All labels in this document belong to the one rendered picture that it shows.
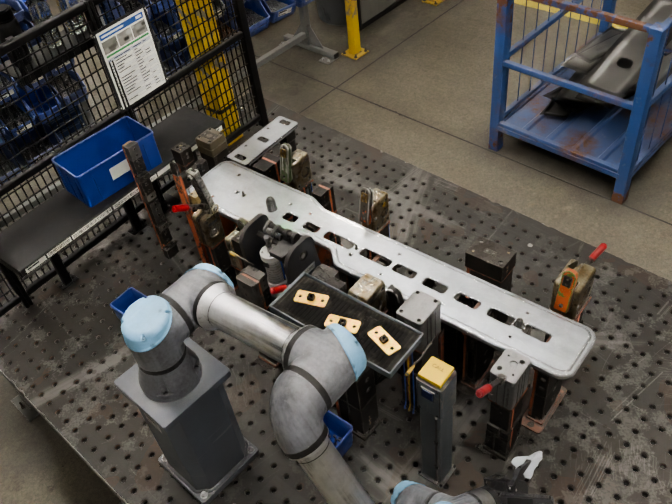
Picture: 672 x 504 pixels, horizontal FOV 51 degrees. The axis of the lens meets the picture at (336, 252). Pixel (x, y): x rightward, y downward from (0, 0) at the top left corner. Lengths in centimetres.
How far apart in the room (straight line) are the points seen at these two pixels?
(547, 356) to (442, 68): 321
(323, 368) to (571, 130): 285
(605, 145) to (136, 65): 239
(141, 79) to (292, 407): 161
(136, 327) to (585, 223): 257
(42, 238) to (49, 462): 110
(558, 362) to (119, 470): 124
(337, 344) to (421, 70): 356
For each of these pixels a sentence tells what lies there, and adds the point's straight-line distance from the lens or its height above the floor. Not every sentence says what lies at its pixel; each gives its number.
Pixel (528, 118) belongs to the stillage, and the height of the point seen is 16.
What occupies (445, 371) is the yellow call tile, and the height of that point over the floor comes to 116.
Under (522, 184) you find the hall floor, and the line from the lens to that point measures 387.
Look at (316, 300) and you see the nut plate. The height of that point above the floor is 116.
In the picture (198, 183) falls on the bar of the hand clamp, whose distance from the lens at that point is 216.
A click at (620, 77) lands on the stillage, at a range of 383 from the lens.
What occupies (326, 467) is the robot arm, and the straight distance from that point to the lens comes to 142.
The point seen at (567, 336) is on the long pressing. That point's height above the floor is 100.
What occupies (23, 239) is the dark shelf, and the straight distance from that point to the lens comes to 245.
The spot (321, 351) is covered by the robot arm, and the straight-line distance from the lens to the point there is 138.
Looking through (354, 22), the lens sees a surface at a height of 24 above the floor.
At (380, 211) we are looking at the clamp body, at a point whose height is 100.
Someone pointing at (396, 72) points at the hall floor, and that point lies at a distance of 480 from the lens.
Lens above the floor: 248
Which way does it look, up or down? 45 degrees down
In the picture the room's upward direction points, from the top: 8 degrees counter-clockwise
